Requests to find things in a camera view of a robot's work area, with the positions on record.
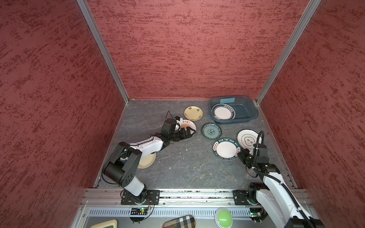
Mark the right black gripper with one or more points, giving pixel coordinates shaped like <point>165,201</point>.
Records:
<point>241,154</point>

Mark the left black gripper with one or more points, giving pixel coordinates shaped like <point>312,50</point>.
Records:
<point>188,133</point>

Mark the orange sunburst plate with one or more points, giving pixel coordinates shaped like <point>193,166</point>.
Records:
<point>185,124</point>

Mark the white plate black outline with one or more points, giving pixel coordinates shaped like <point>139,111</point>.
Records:
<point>247,138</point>

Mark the teal patterned small plate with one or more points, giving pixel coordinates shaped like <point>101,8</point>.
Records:
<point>211,131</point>

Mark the green rim lettered plate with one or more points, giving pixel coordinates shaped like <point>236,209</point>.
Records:
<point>226,149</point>

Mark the green red rim plate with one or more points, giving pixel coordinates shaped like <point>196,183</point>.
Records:
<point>223,112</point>

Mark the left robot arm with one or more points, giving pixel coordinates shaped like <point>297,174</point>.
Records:
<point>121,165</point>

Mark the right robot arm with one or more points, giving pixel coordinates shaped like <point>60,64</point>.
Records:
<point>273,194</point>

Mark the blue plastic bin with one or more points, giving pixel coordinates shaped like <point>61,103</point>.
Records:
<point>244,107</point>

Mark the small yellow plate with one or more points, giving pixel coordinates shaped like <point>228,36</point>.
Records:
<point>193,113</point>

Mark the cream plate near left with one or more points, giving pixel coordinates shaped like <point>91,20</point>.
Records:
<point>147,161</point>

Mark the green round button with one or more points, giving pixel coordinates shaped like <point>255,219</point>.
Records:
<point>223,218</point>

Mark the plaid fabric item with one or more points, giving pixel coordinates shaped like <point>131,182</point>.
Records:
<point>182,222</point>

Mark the cream tablet corner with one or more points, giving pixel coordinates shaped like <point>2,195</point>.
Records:
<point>107,224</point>

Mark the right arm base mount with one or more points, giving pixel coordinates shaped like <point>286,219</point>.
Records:
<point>240,198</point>

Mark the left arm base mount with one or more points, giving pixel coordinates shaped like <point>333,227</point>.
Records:
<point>152,196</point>

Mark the aluminium front rail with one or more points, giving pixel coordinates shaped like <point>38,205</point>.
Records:
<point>173,203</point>

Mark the left aluminium corner post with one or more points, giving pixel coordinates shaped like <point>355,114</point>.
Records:
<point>85,9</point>

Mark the aluminium corner post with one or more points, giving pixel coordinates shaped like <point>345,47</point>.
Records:
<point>296,34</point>
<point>85,9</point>

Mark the right aluminium corner post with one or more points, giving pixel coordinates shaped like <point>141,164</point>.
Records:
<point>296,34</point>

